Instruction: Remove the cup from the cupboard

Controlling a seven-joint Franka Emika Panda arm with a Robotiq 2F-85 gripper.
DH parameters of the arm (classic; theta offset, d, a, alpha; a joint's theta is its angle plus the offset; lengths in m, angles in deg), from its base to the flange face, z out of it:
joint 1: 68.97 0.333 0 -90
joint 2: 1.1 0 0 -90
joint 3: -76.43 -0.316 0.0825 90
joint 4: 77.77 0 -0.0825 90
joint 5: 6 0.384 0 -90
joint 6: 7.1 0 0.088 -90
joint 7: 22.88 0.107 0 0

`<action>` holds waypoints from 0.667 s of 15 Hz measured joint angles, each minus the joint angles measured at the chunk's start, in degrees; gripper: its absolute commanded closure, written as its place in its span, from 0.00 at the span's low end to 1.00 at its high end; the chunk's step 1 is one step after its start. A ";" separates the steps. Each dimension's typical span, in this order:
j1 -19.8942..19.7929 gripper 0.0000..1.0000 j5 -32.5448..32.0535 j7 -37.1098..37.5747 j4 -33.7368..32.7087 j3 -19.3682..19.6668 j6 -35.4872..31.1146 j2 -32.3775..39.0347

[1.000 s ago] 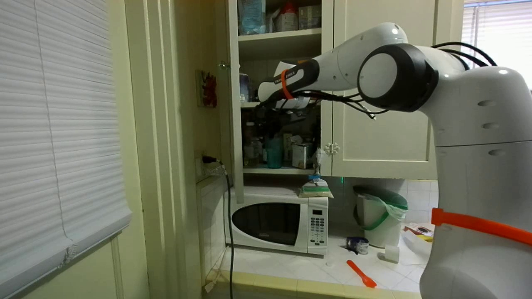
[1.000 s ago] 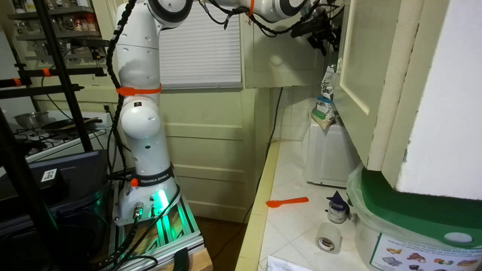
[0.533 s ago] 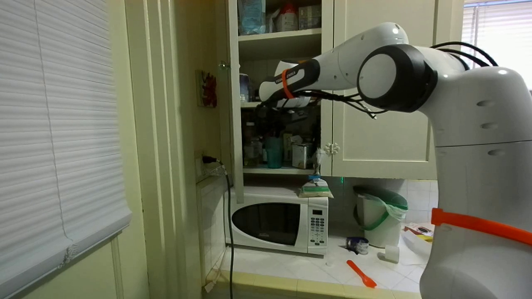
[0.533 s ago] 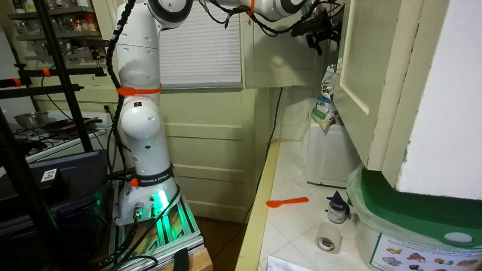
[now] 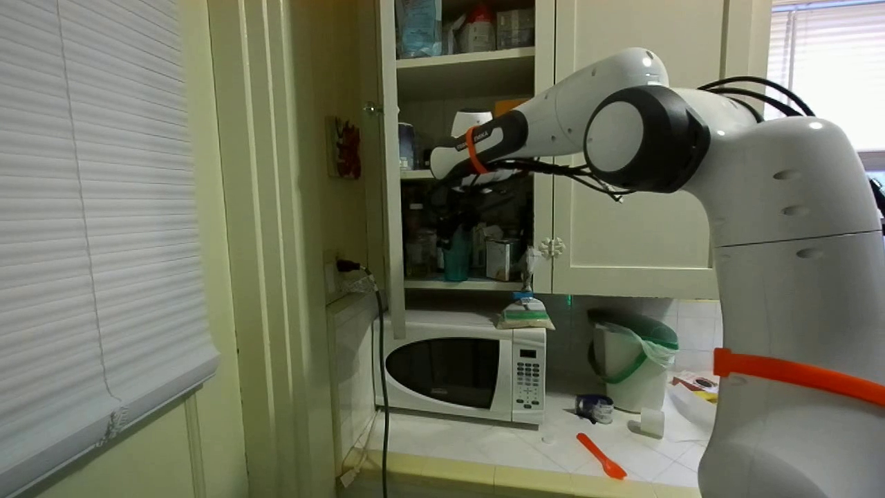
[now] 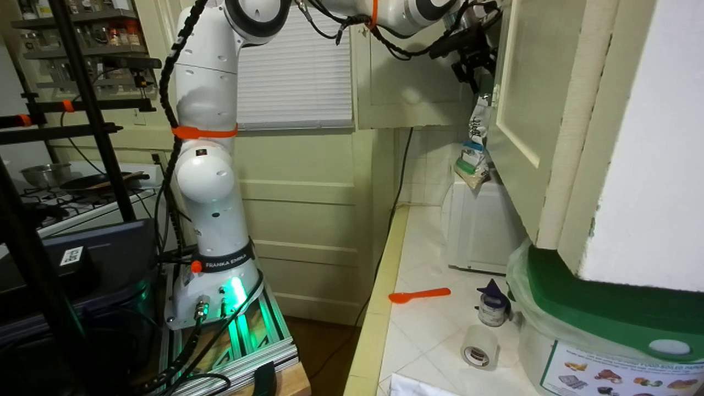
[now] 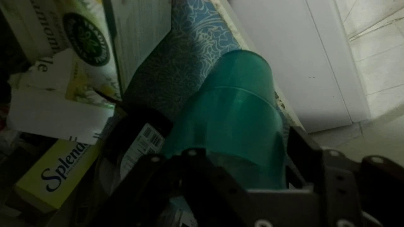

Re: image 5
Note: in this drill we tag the white bin green bag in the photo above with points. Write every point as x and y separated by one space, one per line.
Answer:
632 373

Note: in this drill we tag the small blue jar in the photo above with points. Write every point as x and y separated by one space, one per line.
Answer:
596 409

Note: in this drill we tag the tied clear plastic bag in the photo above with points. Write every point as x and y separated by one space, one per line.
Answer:
531 270

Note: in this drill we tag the flat packet of grains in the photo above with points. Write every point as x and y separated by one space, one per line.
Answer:
525 318

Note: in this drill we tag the white flower door knob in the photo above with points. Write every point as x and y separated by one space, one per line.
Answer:
552 247

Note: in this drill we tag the teal cup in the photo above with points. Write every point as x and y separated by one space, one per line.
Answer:
456 263

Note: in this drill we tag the dark glass jar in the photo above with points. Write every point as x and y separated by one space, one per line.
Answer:
407 146

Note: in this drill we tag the clear glass jar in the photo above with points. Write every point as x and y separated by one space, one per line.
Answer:
418 242

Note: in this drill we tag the cream kitchen cupboard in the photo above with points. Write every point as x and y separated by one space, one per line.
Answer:
622 228

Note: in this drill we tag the open cream cupboard door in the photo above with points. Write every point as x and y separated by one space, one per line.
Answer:
388 207

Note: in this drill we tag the white container red lid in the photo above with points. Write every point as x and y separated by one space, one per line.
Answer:
477 33

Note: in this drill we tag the white window blind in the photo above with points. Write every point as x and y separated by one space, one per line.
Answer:
840 69
83 221

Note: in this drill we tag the red wall decoration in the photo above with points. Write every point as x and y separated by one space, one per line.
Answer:
346 149

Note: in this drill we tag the red and yellow packet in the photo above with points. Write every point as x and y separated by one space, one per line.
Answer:
697 384

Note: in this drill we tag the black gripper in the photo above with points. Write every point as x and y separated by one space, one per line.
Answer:
453 204

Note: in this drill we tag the wall socket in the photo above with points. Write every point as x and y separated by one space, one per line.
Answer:
332 280

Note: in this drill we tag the grey box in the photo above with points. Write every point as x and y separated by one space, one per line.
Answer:
515 29

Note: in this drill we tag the blue packet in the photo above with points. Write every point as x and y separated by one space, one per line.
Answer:
418 28

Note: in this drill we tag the orange plastic spoon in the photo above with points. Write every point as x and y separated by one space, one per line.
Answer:
603 458

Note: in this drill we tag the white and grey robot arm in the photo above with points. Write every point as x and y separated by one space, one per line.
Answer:
781 207

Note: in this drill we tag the microwave door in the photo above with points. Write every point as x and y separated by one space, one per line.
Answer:
446 372

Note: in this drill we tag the closed cream cupboard door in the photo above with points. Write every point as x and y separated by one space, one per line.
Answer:
636 235

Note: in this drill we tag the white microwave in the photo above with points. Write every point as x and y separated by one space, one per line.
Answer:
484 408

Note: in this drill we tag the small white cup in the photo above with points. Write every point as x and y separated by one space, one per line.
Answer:
652 423

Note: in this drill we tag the white round jar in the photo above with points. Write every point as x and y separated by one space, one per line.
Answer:
470 121

